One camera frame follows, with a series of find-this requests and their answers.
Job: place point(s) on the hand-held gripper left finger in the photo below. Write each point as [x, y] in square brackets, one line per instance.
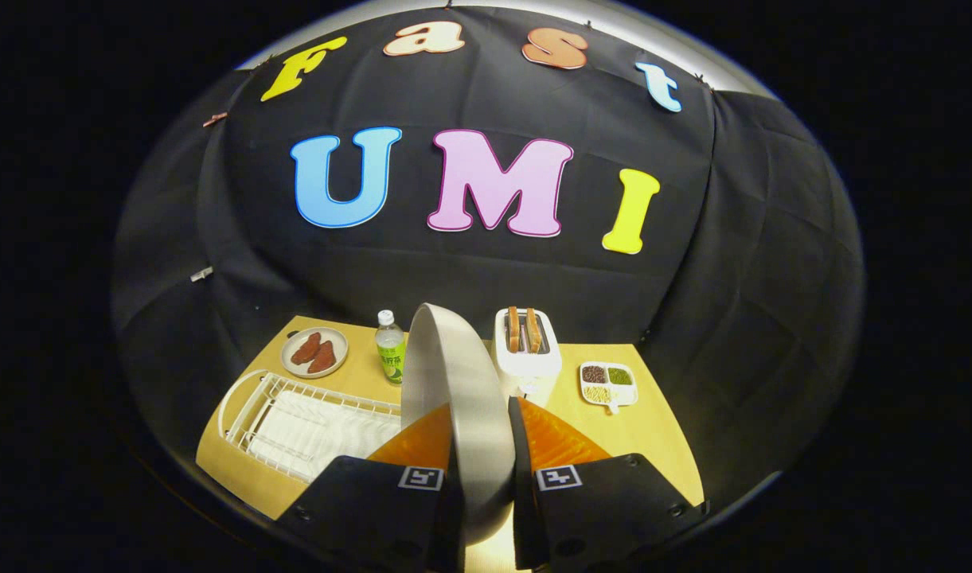
[358, 509]

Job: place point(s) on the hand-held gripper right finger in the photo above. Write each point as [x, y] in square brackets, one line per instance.
[521, 477]

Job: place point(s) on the beige round plate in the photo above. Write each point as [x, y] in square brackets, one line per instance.
[462, 414]

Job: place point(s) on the white divided dish with beans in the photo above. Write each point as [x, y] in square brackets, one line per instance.
[609, 394]

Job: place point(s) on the small beige plate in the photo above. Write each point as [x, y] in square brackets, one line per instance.
[334, 338]

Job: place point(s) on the white toaster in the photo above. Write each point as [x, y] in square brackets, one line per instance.
[525, 364]

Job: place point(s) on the toasted bread slice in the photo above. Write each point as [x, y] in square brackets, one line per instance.
[514, 328]
[533, 330]

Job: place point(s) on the green label drink bottle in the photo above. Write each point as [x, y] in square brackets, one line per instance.
[391, 358]

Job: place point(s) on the brown meat piece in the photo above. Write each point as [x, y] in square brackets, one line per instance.
[305, 348]
[323, 358]

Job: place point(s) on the black backdrop cloth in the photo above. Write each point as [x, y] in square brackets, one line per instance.
[422, 270]

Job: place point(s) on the white clip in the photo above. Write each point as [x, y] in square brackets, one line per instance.
[201, 274]

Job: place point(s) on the reddish clothes peg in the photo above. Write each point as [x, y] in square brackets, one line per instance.
[215, 119]

